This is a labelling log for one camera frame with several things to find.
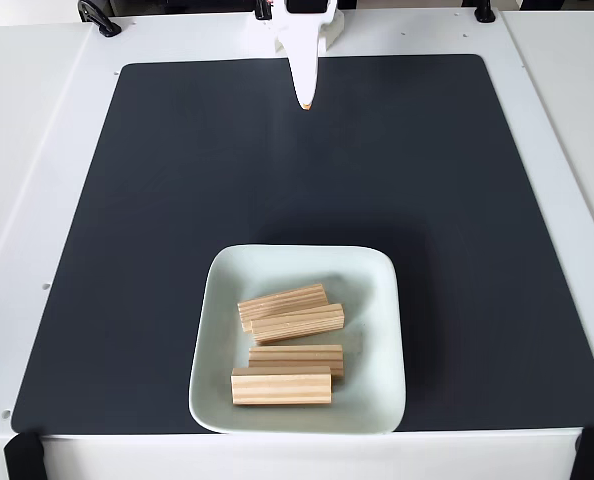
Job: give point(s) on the grooved wooden block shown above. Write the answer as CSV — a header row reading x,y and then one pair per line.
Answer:
x,y
299,324
282,300
297,354

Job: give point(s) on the smooth wooden block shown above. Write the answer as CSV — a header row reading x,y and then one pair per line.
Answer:
x,y
282,386

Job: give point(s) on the pale green square plate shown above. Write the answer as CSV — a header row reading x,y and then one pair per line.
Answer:
x,y
297,265

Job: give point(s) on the black base clamp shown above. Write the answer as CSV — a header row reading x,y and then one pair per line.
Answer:
x,y
263,9

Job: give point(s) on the black table clamp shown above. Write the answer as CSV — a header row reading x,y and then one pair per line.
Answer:
x,y
99,20
484,12

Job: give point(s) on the black table mat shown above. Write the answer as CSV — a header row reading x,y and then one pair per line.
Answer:
x,y
127,300

